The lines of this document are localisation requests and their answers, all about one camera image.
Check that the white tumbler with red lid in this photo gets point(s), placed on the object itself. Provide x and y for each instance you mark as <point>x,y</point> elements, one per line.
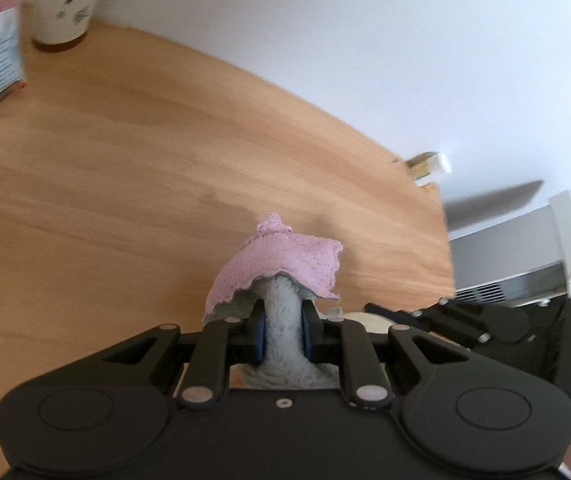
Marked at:
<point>65,0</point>

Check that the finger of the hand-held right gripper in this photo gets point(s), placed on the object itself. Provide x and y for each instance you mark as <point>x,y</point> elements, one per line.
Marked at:
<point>475,322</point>
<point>395,316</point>

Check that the white appliance with vents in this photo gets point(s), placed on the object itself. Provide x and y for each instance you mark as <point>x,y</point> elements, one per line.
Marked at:
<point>520,255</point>

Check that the cream bowl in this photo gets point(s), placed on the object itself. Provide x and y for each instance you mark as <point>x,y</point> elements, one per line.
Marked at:
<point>365,321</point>

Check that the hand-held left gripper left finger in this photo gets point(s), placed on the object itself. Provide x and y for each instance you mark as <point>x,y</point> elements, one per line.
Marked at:
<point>259,332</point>

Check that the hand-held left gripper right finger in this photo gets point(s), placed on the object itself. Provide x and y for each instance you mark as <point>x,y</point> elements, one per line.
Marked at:
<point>308,332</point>

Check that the grey and pink cloth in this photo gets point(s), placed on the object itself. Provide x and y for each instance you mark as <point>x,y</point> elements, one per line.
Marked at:
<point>285,270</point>

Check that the small yellow piece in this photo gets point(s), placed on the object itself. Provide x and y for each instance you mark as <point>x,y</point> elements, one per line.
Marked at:
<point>426,189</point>

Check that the small bottle with white cap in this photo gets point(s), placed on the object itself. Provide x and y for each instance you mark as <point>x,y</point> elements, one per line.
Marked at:
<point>430,164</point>

